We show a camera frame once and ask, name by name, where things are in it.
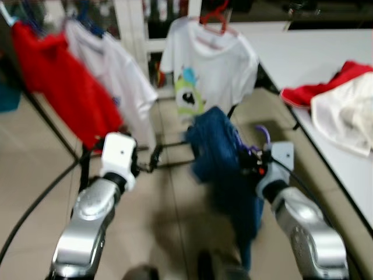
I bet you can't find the purple plastic hanger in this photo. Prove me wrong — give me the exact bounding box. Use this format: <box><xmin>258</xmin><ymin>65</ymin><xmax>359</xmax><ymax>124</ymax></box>
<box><xmin>232</xmin><ymin>124</ymin><xmax>272</xmax><ymax>153</ymax></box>

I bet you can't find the red plastic hanger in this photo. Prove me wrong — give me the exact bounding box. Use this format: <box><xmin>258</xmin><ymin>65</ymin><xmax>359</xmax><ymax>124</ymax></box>
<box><xmin>186</xmin><ymin>0</ymin><xmax>240</xmax><ymax>39</ymax></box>

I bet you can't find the red garment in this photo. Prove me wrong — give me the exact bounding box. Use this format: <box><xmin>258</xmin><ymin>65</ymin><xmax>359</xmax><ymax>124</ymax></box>
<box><xmin>280</xmin><ymin>60</ymin><xmax>373</xmax><ymax>110</ymax></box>

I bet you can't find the white shirt with blue collar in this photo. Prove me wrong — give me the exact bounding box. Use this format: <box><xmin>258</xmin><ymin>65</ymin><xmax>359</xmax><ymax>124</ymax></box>
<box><xmin>63</xmin><ymin>17</ymin><xmax>158</xmax><ymax>150</ymax></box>

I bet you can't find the white monster print T-shirt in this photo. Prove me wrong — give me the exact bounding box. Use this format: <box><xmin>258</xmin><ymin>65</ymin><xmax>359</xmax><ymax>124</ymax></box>
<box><xmin>160</xmin><ymin>16</ymin><xmax>260</xmax><ymax>117</ymax></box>

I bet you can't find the red shirt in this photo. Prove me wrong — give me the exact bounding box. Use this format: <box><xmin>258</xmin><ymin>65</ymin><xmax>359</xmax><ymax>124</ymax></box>
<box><xmin>10</xmin><ymin>20</ymin><xmax>126</xmax><ymax>150</ymax></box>

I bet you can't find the teal floor mat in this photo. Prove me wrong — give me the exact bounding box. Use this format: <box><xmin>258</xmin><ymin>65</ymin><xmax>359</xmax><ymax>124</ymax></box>
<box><xmin>0</xmin><ymin>82</ymin><xmax>21</xmax><ymax>113</ymax></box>

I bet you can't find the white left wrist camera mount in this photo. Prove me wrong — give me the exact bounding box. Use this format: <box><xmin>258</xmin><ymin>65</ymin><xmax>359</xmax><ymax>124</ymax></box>
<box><xmin>100</xmin><ymin>132</ymin><xmax>138</xmax><ymax>190</ymax></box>

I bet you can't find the pale grey right wrist camera mount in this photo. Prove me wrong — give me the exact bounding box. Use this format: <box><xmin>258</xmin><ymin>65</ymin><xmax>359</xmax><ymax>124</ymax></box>
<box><xmin>269</xmin><ymin>142</ymin><xmax>295</xmax><ymax>181</ymax></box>

